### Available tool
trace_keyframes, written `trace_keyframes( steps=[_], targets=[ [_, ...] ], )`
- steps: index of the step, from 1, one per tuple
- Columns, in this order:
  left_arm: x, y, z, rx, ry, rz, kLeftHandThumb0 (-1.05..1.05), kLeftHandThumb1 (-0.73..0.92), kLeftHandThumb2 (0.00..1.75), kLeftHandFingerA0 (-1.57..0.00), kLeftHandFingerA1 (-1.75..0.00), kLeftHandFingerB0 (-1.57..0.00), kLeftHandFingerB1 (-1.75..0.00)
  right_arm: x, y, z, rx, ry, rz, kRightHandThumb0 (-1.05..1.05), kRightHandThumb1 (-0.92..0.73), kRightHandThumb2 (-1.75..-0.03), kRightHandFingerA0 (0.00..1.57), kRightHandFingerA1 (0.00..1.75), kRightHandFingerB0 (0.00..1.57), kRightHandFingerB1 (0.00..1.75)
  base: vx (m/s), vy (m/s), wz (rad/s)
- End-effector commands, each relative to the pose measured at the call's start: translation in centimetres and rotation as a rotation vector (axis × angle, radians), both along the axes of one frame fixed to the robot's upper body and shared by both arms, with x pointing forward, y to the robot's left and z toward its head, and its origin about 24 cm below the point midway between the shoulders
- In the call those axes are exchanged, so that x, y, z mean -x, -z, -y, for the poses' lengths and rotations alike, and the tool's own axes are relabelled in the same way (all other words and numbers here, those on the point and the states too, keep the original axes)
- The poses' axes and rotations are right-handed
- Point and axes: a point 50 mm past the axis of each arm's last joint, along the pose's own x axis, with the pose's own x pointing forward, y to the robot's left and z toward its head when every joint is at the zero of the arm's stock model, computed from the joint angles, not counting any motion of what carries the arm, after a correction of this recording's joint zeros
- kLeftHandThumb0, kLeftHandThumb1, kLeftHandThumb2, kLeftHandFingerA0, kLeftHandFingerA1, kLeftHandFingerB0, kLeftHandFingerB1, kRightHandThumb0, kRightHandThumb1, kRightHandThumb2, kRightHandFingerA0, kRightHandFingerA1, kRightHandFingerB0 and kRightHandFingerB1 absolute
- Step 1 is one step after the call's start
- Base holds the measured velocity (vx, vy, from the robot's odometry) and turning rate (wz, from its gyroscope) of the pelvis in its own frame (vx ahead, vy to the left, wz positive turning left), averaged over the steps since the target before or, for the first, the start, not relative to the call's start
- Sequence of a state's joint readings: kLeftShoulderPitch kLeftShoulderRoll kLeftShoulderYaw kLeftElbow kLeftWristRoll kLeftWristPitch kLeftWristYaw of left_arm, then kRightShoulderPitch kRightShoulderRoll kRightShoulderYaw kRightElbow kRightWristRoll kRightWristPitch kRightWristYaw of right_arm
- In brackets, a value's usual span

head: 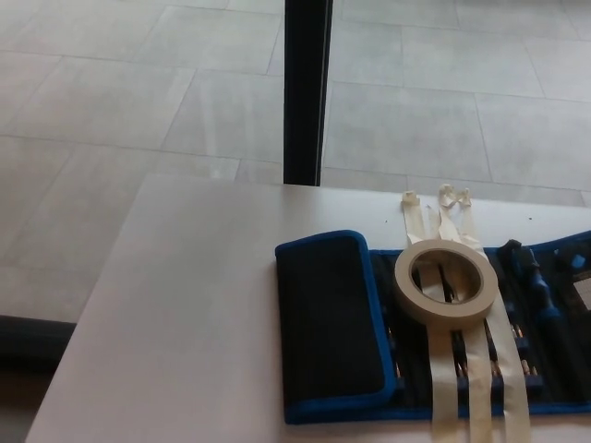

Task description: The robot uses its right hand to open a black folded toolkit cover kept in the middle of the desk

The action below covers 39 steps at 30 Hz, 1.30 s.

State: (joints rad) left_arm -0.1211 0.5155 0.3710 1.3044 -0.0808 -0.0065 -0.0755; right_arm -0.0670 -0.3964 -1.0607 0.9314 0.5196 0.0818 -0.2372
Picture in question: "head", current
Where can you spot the black vertical pillar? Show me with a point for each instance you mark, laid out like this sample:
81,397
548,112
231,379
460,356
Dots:
305,92

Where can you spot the beige masking tape roll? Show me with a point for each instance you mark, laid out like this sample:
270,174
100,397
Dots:
475,307

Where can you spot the black toolkit case blue trim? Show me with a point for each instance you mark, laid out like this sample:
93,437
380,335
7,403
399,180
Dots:
323,314

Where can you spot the small white label card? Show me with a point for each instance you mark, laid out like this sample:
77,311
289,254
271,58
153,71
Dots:
583,293

